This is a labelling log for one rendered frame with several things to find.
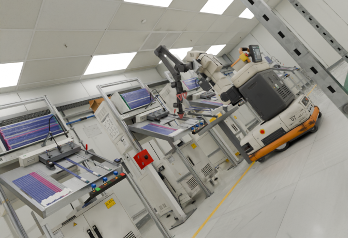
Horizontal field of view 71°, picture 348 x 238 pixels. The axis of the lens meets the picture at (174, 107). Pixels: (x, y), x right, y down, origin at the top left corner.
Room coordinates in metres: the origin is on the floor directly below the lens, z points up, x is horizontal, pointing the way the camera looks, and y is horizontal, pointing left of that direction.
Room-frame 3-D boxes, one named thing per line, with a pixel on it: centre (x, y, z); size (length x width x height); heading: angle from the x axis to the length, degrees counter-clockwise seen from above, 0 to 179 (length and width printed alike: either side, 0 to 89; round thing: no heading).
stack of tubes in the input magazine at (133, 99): (3.36, 0.37, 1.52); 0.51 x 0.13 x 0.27; 143
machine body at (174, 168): (3.39, 0.50, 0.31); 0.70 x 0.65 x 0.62; 143
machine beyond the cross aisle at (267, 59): (8.50, -3.43, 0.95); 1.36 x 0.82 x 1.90; 53
